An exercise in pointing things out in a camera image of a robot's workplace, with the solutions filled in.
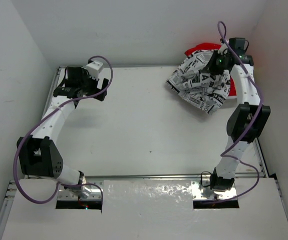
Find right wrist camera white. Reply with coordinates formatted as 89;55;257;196
217;43;229;55

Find red trousers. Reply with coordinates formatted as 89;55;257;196
184;42;237;99

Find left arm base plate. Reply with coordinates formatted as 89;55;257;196
57;180;104;202

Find white front cover board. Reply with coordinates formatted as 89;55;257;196
3;178;288;240

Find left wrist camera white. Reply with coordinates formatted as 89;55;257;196
85;60;104;79

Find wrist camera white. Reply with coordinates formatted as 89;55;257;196
85;60;104;79
217;43;229;55

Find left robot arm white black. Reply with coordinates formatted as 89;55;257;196
19;61;109;185

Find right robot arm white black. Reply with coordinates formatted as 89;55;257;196
205;37;271;192

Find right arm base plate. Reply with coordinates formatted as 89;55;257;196
191;181;237;201

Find newspaper print trousers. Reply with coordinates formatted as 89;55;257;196
166;50;231;115

